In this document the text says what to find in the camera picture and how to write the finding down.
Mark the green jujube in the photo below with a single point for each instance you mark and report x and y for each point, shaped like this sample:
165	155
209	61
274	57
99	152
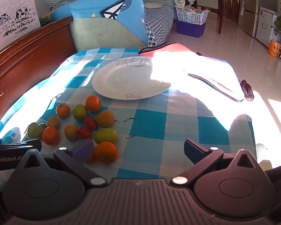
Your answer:
105	136
79	112
41	130
31	130

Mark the dark wooden chair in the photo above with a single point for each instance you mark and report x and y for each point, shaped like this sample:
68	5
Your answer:
221	7

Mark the dark wooden cabinet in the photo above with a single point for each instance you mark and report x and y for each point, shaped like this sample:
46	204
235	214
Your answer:
231	0

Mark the orange tangerine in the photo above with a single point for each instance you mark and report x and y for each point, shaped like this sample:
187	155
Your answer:
93	103
105	152
91	157
62	110
50	135

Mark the orange smiley bucket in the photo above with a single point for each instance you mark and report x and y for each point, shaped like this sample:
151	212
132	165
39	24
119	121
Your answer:
274	49

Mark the pale green cushion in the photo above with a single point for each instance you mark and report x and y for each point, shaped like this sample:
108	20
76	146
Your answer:
96	35

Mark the white bag with green label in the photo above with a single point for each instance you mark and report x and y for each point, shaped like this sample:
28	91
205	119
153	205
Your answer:
179	2

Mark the pink towel with dark trim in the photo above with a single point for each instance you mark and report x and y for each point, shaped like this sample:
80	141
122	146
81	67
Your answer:
175	49

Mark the silver refrigerator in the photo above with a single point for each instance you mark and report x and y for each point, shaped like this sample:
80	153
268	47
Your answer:
250	9

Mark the small white appliance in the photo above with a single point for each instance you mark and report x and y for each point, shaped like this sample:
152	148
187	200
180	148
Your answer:
268	25

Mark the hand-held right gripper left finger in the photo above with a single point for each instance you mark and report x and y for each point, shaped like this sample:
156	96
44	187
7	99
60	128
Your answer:
83	150

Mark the blue houndstooth sofa cover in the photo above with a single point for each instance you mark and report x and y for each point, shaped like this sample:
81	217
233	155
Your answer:
157	21

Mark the white plate with line drawing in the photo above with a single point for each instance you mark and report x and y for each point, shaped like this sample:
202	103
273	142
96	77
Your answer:
121	79

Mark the blue plastic bin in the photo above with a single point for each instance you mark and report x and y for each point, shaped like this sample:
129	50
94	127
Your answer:
189	29

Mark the white plastic basket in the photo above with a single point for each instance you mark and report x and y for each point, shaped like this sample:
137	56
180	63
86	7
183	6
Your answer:
189	17

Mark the red cherry tomato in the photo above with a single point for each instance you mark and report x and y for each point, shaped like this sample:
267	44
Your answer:
84	132
90	122

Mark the white rounded object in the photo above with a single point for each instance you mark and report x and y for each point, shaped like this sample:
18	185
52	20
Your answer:
261	148

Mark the white pillow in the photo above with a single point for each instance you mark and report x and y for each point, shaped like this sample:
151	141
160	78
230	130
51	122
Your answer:
153	4

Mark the white cow print box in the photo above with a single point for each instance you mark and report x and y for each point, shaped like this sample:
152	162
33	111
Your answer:
14	9

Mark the blue printed quilt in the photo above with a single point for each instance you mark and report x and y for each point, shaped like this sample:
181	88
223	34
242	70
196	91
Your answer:
84	7

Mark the red-brown wooden bed frame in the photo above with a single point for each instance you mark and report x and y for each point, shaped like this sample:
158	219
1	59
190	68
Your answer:
25	63

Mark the dark purple cloth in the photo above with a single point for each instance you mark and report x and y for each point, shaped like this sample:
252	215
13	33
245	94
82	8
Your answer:
247	90

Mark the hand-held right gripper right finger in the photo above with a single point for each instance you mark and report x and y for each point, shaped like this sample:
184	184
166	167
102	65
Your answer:
192	152

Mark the blue white checkered tablecloth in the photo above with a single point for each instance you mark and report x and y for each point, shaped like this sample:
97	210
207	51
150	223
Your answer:
178	121

